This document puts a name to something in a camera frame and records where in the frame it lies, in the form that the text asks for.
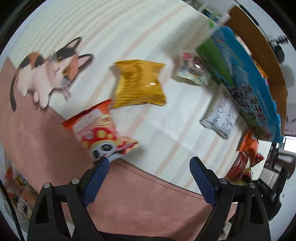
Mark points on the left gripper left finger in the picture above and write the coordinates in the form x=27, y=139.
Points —
x=60, y=212

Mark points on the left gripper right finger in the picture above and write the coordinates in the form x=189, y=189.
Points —
x=249, y=221

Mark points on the orange snack bag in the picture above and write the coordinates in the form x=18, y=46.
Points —
x=249, y=146

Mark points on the red panda snack bag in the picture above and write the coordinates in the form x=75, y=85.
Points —
x=97, y=133

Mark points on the white-grey barcode snack bag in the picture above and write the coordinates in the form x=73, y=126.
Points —
x=221, y=113

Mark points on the yellow snack bag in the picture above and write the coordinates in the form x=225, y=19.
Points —
x=138, y=84

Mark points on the small pink-white snack packet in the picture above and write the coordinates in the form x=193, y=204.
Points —
x=191, y=67

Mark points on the red candy bag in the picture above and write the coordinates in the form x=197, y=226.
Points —
x=239, y=168

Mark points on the cardboard snack box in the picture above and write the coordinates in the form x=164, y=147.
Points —
x=239, y=56

